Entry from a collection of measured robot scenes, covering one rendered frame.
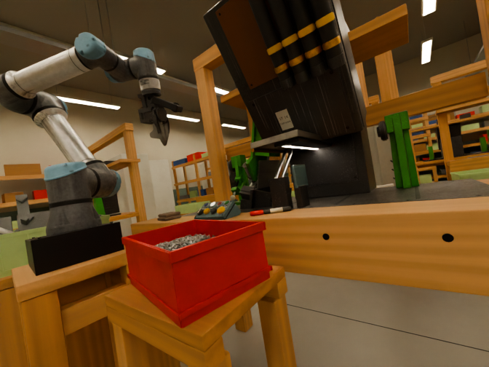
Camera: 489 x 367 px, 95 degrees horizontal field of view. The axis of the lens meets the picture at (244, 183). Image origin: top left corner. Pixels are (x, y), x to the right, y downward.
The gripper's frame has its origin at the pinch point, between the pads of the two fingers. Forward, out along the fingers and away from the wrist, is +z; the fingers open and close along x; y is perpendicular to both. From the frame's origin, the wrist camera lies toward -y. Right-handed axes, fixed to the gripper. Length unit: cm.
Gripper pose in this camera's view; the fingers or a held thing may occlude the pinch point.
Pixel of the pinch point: (166, 142)
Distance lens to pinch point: 97.9
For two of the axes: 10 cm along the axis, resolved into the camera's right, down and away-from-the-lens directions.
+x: -2.0, 1.8, -9.6
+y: -9.7, 1.1, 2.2
